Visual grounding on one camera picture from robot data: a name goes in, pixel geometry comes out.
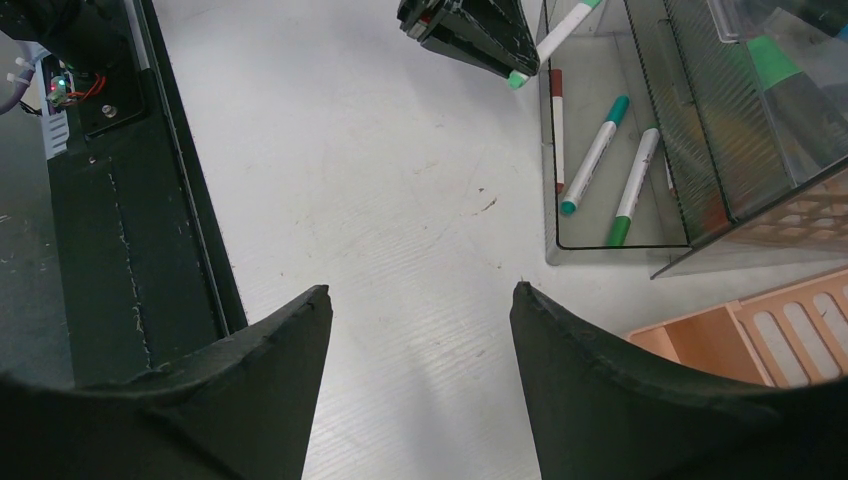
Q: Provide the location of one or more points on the clear grey drawer box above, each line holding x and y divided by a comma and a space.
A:
717, 195

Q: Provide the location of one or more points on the green highlighter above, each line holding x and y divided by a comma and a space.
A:
810, 131

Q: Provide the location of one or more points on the dark green cap marker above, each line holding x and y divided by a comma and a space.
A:
624, 215

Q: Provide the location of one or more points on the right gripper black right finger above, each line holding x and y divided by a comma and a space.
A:
602, 408

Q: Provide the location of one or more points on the teal marker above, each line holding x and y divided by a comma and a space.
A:
604, 136

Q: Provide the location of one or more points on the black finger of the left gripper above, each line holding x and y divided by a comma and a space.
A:
490, 34

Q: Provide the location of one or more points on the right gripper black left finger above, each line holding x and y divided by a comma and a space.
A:
240, 408

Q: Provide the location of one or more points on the peach file organizer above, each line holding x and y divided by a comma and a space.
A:
789, 337

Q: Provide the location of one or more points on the brown marker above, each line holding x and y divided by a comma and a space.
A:
557, 105

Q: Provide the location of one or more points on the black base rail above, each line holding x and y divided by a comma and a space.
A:
145, 274

